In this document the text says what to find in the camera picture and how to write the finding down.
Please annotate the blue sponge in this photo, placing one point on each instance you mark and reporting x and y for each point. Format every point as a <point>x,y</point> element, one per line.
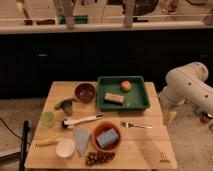
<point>107,138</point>

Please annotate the orange bowl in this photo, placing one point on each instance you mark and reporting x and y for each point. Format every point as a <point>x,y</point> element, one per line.
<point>101,128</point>

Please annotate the tan wooden block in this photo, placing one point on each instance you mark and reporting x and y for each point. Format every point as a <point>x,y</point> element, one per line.
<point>114,98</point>

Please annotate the white round bowl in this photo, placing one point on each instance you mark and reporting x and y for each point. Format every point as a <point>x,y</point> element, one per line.
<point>65,148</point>

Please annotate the purple bowl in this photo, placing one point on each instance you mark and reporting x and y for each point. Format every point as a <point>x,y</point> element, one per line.
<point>85,92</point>

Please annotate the small green cup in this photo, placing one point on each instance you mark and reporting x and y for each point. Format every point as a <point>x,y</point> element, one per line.
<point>48,119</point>

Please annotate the purple grape bunch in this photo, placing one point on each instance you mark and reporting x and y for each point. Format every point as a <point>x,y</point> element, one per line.
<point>94,158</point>

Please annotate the green plastic tray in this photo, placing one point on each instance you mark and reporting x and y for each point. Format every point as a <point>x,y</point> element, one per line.
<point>136,99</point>

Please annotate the black stand pole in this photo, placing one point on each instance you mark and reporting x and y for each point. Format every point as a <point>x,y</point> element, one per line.
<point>24,143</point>

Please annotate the orange round fruit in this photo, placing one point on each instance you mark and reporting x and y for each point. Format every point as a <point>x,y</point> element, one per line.
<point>125,85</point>

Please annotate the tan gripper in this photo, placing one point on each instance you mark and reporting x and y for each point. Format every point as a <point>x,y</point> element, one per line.
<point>168,116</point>

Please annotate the yellow banana toy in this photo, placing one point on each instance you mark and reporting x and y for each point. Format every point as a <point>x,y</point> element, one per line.
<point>49,141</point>

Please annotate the green broccoli toy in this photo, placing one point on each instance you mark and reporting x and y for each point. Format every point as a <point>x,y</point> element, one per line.
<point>66,106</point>

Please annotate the grey blue cloth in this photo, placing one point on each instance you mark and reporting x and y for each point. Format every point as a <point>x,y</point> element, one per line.
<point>81,138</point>

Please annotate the silver metal fork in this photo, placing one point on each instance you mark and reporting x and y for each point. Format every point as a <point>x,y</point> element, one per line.
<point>128,125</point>

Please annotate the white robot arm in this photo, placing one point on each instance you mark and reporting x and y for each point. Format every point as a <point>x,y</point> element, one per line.
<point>186,82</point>

